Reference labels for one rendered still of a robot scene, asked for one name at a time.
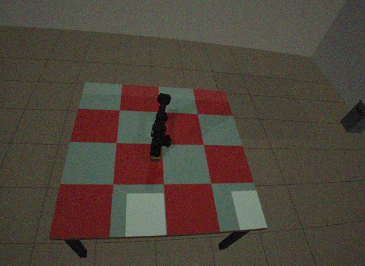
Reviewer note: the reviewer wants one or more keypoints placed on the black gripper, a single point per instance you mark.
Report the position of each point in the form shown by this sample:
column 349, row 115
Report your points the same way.
column 155, row 153

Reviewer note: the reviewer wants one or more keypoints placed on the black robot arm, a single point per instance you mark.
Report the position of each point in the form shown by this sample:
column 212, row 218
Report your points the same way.
column 158, row 127

